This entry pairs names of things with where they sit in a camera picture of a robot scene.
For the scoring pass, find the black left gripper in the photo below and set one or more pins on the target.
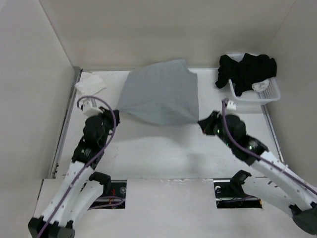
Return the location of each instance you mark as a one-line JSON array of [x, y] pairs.
[[108, 114]]

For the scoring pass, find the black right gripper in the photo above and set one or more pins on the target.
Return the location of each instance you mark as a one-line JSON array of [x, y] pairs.
[[207, 123]]

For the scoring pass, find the grey tank top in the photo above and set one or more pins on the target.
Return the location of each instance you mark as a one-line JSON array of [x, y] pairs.
[[164, 93]]

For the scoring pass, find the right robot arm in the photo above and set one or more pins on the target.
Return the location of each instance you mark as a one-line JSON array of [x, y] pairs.
[[278, 186]]

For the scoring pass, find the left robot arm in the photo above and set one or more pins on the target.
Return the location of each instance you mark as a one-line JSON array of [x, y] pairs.
[[82, 184]]

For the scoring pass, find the white folded tank top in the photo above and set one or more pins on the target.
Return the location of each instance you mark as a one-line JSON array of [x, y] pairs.
[[90, 86]]

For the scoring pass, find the black tank top pile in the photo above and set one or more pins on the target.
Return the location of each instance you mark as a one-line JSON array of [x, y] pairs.
[[251, 69]]

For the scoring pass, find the white crumpled tank top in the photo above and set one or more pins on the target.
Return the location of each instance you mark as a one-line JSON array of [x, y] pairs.
[[260, 86]]

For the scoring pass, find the white plastic laundry basket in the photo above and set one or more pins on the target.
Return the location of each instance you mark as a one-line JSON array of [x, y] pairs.
[[251, 97]]

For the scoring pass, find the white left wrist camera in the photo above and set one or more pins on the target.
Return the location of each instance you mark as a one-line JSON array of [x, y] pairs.
[[89, 107]]

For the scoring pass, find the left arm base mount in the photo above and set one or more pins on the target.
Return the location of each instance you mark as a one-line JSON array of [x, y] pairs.
[[113, 197]]

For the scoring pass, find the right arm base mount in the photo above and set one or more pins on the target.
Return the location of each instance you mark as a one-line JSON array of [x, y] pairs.
[[227, 198]]

